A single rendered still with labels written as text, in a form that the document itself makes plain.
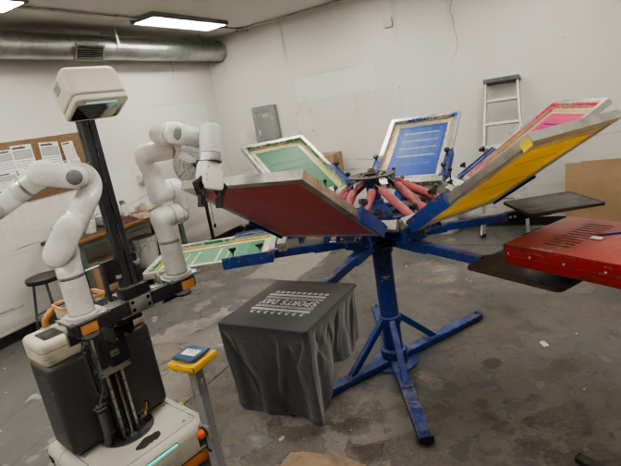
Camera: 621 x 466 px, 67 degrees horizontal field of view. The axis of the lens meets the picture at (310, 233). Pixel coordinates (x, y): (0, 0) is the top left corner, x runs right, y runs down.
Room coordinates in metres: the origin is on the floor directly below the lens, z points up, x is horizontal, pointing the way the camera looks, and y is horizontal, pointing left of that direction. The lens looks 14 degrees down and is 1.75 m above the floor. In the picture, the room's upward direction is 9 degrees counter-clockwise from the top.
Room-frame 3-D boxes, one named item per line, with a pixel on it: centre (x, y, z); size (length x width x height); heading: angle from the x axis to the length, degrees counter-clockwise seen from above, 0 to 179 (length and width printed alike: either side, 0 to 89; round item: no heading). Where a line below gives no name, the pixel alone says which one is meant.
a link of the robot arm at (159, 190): (2.06, 0.59, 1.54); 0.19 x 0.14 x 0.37; 134
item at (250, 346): (1.77, 0.26, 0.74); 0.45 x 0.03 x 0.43; 59
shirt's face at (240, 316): (1.96, 0.14, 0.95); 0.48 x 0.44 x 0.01; 149
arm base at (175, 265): (2.07, 0.64, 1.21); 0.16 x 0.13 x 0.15; 48
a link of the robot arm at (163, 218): (2.06, 0.62, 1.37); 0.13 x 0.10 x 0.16; 134
